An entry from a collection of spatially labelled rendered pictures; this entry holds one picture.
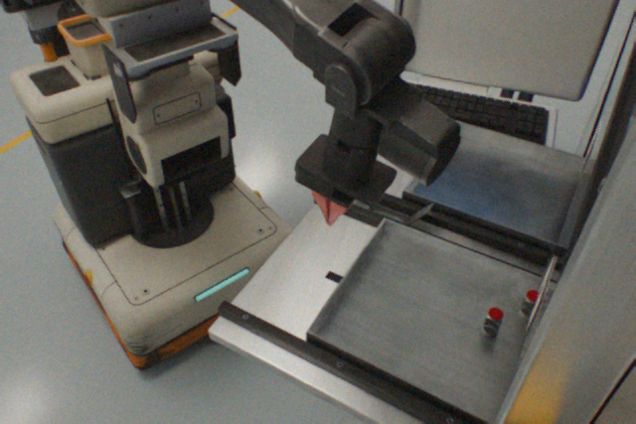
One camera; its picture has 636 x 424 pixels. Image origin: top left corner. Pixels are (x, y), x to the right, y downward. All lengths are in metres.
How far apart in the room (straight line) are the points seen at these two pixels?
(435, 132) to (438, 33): 1.01
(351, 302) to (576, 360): 0.43
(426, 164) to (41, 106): 1.20
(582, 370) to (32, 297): 1.94
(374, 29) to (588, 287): 0.26
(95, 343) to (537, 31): 1.60
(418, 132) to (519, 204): 0.58
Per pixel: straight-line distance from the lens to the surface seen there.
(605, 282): 0.43
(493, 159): 1.15
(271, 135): 2.68
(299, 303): 0.85
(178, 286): 1.69
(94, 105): 1.58
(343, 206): 0.61
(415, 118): 0.51
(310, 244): 0.93
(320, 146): 0.63
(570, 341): 0.48
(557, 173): 1.16
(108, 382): 1.90
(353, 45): 0.48
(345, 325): 0.83
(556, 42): 1.48
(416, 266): 0.91
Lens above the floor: 1.56
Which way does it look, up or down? 42 degrees down
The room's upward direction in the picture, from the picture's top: straight up
